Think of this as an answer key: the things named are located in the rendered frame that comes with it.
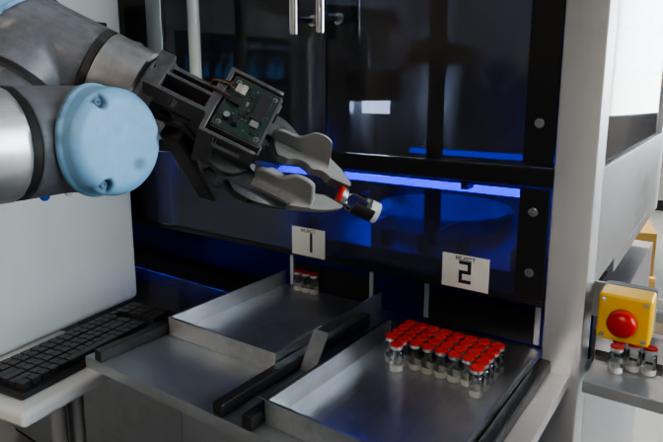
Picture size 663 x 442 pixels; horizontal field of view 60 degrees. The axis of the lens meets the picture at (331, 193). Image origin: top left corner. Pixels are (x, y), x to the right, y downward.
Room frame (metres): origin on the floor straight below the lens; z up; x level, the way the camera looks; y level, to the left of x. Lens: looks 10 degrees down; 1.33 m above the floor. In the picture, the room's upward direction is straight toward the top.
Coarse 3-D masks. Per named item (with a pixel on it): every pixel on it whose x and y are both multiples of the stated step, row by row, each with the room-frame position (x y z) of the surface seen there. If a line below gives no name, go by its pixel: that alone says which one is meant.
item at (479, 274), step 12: (444, 252) 0.97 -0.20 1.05; (444, 264) 0.97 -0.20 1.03; (456, 264) 0.95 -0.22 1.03; (480, 264) 0.93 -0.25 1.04; (444, 276) 0.97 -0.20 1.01; (456, 276) 0.95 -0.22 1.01; (468, 276) 0.94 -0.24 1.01; (480, 276) 0.93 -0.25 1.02; (468, 288) 0.94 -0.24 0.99; (480, 288) 0.93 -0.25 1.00
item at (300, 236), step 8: (296, 232) 1.16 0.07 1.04; (304, 232) 1.14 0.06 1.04; (312, 232) 1.13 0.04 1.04; (320, 232) 1.12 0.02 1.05; (296, 240) 1.16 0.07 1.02; (304, 240) 1.14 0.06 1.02; (312, 240) 1.13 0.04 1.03; (320, 240) 1.12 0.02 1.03; (296, 248) 1.16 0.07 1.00; (304, 248) 1.14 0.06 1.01; (320, 248) 1.12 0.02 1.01; (312, 256) 1.13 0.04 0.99; (320, 256) 1.12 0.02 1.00
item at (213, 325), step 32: (256, 288) 1.19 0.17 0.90; (288, 288) 1.24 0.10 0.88; (192, 320) 1.04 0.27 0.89; (224, 320) 1.06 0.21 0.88; (256, 320) 1.06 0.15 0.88; (288, 320) 1.06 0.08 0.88; (320, 320) 1.06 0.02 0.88; (224, 352) 0.92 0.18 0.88; (256, 352) 0.88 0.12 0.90; (288, 352) 0.88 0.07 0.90
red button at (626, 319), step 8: (616, 312) 0.78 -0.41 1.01; (624, 312) 0.78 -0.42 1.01; (608, 320) 0.79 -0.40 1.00; (616, 320) 0.78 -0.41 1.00; (624, 320) 0.77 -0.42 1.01; (632, 320) 0.77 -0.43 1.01; (608, 328) 0.78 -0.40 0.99; (616, 328) 0.78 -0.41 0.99; (624, 328) 0.77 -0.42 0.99; (632, 328) 0.77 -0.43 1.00; (624, 336) 0.77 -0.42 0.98
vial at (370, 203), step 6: (348, 192) 0.56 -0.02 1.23; (354, 192) 0.56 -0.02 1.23; (342, 198) 0.56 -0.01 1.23; (348, 198) 0.56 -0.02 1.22; (354, 198) 0.56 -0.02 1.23; (360, 198) 0.56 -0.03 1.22; (366, 198) 0.56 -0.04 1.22; (348, 204) 0.56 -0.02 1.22; (354, 204) 0.56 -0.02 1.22; (366, 204) 0.56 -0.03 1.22; (372, 204) 0.56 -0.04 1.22; (378, 204) 0.56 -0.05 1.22; (348, 210) 0.56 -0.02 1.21; (378, 210) 0.56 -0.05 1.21; (378, 216) 0.56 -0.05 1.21; (372, 222) 0.56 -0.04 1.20
